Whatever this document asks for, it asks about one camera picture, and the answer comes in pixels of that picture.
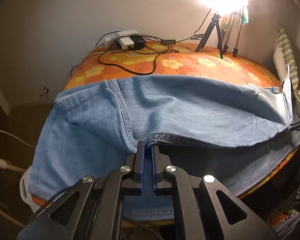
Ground tall silver tripod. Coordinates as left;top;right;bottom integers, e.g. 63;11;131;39
222;7;244;58

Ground small black tripod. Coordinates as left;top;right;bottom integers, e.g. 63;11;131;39
195;12;223;59

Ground inline cable switch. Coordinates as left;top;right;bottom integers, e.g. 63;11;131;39
160;39;176;45

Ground green striped white pillow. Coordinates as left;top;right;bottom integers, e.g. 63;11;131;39
273;27;300;106

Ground black power adapter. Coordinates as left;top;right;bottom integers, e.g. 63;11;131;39
130;35;146;50

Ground white cable at left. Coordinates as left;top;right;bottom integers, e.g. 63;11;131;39
0;118;37;173

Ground black cable on bed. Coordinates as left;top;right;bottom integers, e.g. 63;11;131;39
97;31;180;76

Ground blue denim pants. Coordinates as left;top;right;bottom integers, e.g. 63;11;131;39
28;75;300;222

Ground white power strip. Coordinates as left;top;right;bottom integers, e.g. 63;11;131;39
102;30;139;48

